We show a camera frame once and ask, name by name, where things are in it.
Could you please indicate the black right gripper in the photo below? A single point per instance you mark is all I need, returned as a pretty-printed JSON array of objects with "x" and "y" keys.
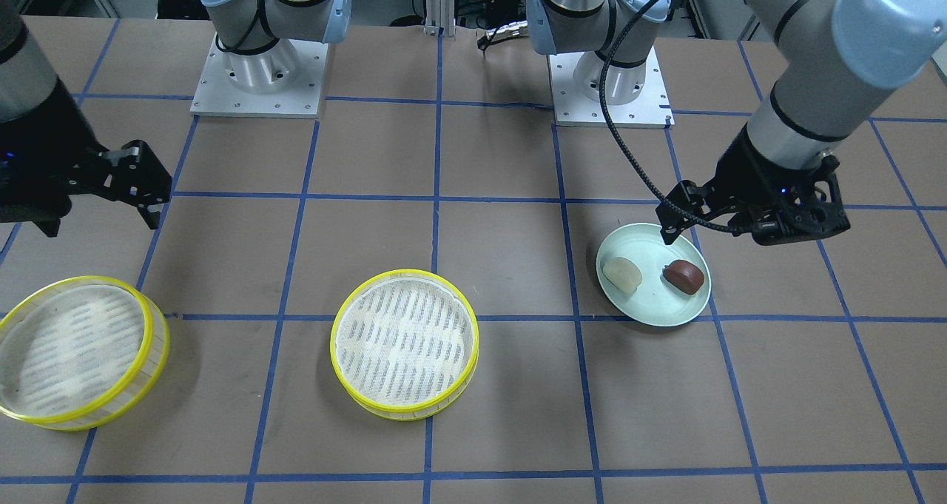
[{"x": 46, "y": 143}]

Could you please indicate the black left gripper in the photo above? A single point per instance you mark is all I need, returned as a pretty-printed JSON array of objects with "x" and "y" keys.
[{"x": 755, "y": 171}]

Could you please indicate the white steamed bun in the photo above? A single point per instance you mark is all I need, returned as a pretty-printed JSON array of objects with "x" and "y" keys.
[{"x": 623, "y": 274}]

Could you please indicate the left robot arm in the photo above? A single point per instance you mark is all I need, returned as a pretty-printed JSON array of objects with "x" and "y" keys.
[{"x": 844, "y": 59}]

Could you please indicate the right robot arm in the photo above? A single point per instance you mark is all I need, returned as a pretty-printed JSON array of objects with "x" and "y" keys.
[{"x": 245, "y": 27}]

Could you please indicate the yellow steamer basket centre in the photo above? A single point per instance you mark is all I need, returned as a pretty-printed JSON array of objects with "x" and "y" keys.
[{"x": 405, "y": 344}]

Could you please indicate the brown steamed bun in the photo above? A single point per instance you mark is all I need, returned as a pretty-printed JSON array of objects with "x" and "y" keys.
[{"x": 685, "y": 276}]

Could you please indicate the light green plate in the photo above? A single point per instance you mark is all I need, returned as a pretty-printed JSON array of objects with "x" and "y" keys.
[{"x": 656, "y": 301}]

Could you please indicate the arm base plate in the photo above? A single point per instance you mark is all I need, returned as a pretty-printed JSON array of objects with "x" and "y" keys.
[
  {"x": 635, "y": 97},
  {"x": 287, "y": 81}
]

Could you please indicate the aluminium frame post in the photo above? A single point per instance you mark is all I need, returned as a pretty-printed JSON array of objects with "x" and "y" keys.
[{"x": 440, "y": 18}]

